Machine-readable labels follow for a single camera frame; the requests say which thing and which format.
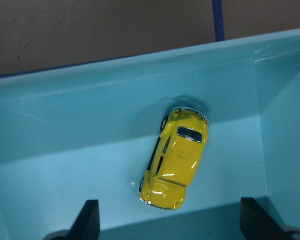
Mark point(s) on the yellow beetle toy car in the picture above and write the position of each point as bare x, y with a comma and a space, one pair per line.
175, 158

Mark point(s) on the teal plastic bin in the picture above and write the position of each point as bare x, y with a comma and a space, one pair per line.
87, 132

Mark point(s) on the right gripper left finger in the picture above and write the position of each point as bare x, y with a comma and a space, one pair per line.
87, 224

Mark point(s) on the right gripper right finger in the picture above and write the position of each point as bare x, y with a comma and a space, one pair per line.
256, 224

